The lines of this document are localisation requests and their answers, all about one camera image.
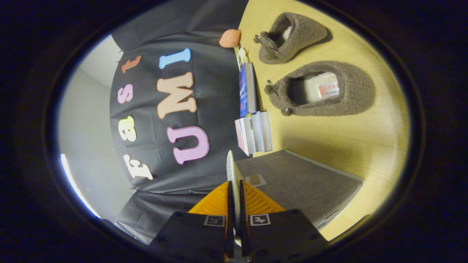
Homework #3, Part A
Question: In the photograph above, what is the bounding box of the grey fuzzy shoe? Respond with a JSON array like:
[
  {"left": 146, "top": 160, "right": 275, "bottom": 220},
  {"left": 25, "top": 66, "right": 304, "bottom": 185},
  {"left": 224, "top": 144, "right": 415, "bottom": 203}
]
[
  {"left": 254, "top": 12, "right": 328, "bottom": 65},
  {"left": 265, "top": 61, "right": 376, "bottom": 117}
]

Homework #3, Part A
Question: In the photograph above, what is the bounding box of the black backdrop cloth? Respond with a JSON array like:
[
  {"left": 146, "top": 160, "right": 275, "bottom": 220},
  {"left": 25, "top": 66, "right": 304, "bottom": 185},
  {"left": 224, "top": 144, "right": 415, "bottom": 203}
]
[{"left": 109, "top": 0, "right": 253, "bottom": 245}]

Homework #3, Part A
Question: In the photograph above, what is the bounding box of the orange fuzzy sponge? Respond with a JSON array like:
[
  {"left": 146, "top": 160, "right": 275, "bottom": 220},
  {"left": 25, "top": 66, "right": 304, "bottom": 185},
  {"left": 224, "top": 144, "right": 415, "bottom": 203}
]
[{"left": 219, "top": 29, "right": 242, "bottom": 48}]

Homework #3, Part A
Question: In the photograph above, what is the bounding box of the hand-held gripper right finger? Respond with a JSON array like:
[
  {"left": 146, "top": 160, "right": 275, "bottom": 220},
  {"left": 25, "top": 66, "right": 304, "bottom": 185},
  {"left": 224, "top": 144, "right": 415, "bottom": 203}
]
[{"left": 239, "top": 179, "right": 328, "bottom": 262}]

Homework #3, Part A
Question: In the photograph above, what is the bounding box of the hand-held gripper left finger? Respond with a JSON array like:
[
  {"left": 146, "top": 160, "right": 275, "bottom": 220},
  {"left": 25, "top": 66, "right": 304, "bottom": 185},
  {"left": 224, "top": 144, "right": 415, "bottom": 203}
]
[{"left": 149, "top": 181, "right": 235, "bottom": 262}]

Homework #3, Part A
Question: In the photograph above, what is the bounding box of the white printed packet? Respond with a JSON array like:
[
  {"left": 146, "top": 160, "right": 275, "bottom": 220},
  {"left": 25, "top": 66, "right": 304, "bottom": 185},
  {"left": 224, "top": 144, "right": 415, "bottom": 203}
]
[{"left": 237, "top": 47, "right": 250, "bottom": 70}]

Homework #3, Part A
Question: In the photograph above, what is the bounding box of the white book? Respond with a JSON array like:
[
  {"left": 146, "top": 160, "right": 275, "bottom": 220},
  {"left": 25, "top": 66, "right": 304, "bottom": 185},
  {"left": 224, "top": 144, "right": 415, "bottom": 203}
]
[
  {"left": 250, "top": 113, "right": 265, "bottom": 153},
  {"left": 260, "top": 111, "right": 273, "bottom": 152}
]

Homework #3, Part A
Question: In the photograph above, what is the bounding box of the blue cover book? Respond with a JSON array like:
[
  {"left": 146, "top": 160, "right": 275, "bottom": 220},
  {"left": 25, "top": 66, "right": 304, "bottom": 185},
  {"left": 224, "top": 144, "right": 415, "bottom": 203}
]
[{"left": 239, "top": 63, "right": 257, "bottom": 118}]

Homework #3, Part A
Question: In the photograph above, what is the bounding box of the grey fabric storage box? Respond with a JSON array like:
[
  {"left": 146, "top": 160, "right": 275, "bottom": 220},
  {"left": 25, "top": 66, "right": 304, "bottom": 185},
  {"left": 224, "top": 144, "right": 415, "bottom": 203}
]
[{"left": 226, "top": 149, "right": 365, "bottom": 231}]

